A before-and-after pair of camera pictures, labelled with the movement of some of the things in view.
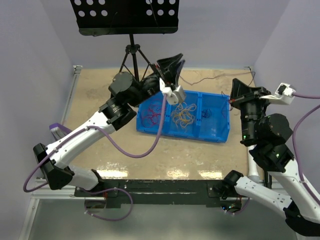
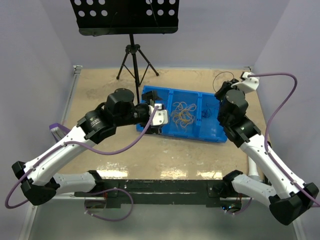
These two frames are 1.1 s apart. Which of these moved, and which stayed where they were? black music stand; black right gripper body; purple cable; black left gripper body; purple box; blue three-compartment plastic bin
Moved: black right gripper body; black left gripper body
Stayed: purple cable; black music stand; blue three-compartment plastic bin; purple box
